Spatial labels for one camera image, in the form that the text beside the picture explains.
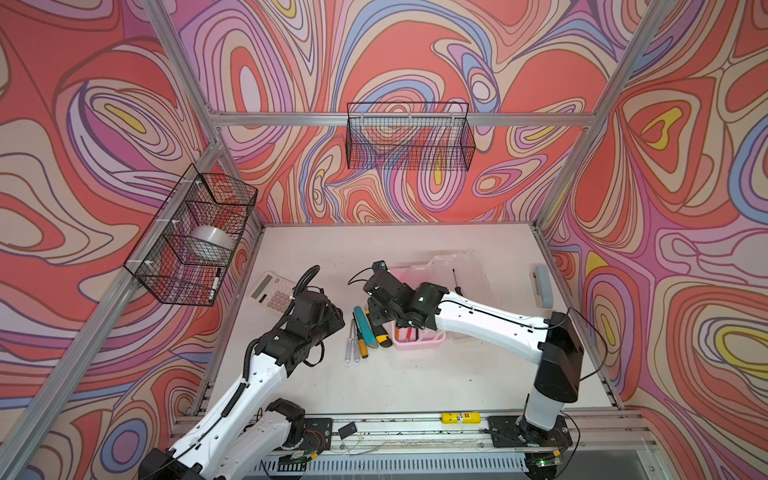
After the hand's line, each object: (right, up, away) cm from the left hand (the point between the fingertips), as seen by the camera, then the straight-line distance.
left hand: (341, 314), depth 80 cm
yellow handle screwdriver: (+5, -10, +8) cm, 14 cm away
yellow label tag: (+31, -25, -6) cm, 41 cm away
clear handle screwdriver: (+2, -12, +7) cm, 14 cm away
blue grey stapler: (+64, +7, +17) cm, 66 cm away
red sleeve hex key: (+19, -8, +10) cm, 23 cm away
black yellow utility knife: (+11, -9, +8) cm, 16 cm away
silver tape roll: (-31, +21, -7) cm, 38 cm away
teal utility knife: (+6, -8, +11) cm, 15 cm away
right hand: (+10, +1, -1) cm, 11 cm away
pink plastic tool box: (+34, +10, +10) cm, 37 cm away
